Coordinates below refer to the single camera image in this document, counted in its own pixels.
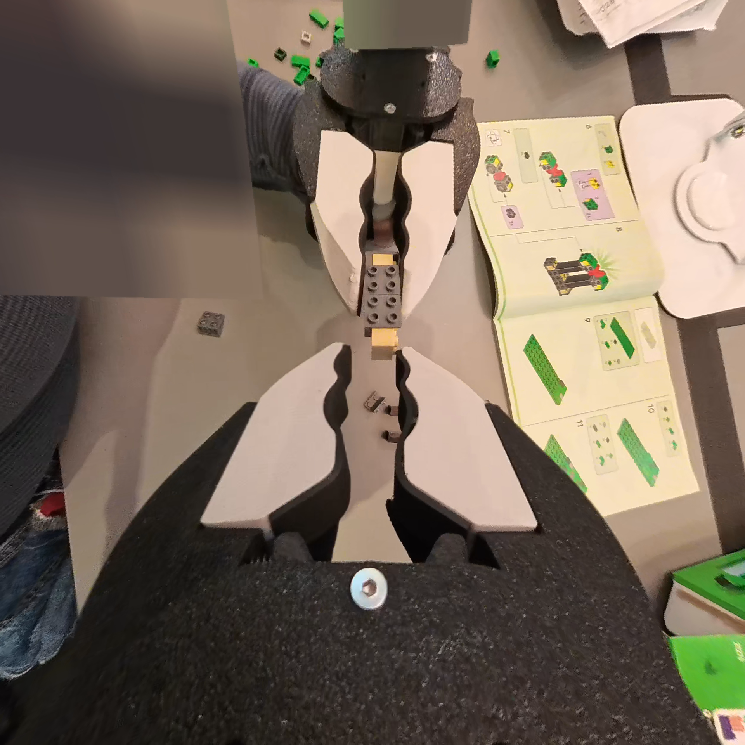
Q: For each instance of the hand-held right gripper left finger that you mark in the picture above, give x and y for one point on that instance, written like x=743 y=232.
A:
x=279 y=460

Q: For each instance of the grey and tan brick assembly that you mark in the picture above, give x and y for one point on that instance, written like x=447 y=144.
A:
x=383 y=291

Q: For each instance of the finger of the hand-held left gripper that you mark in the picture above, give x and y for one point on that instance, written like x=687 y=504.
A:
x=433 y=215
x=337 y=203

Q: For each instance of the scattered small green bricks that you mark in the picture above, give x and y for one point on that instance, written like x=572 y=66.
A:
x=301 y=61

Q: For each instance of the dark grey square brick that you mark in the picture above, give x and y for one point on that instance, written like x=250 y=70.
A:
x=210 y=323

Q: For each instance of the person's dark ribbed sweater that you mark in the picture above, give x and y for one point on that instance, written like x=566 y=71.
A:
x=35 y=378

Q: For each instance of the green cardboard toy box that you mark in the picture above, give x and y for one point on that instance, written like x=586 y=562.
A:
x=707 y=669

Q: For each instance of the small grey clip piece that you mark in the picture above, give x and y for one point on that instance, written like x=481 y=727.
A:
x=375 y=401

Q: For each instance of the person's legs in jeans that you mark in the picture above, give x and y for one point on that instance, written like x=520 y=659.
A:
x=29 y=582

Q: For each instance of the pale green instruction booklet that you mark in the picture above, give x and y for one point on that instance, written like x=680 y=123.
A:
x=582 y=349

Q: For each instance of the white paper sheet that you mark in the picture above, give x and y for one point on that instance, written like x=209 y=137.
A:
x=640 y=17

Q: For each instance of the grey desk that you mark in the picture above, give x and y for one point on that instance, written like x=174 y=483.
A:
x=174 y=396

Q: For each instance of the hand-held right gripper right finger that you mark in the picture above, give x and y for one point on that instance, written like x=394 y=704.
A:
x=465 y=460

